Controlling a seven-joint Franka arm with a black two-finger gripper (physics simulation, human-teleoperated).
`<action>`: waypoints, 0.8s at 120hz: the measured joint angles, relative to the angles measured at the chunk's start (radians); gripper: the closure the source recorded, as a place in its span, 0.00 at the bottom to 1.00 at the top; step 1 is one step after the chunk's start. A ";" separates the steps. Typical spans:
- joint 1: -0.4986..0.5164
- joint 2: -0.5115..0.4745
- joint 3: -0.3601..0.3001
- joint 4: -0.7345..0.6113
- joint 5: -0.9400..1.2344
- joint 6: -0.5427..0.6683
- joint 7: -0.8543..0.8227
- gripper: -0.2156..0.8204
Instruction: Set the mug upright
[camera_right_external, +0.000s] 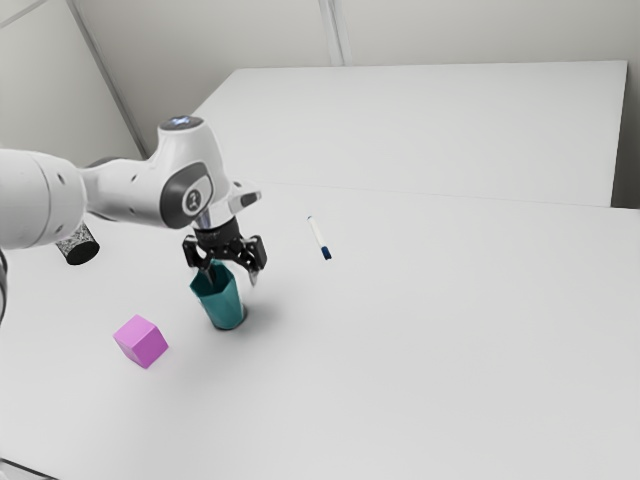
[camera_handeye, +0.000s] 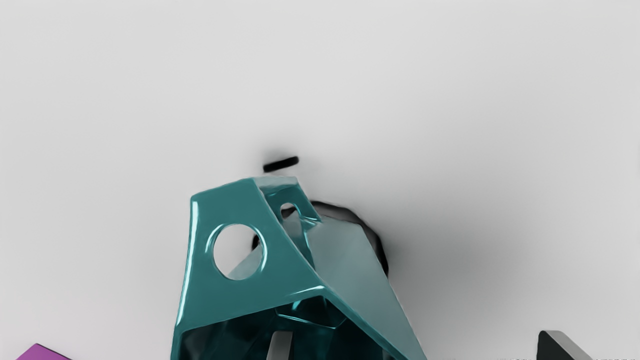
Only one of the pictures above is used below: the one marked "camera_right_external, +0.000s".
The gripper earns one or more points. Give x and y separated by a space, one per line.
227 246

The teal faceted mug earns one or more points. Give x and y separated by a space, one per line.
222 300

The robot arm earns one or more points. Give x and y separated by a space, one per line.
125 190

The white pen with blue cap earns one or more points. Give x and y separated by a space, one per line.
319 238

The pink cube block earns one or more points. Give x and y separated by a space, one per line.
140 342

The black mesh pen holder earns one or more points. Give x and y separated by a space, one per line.
78 245

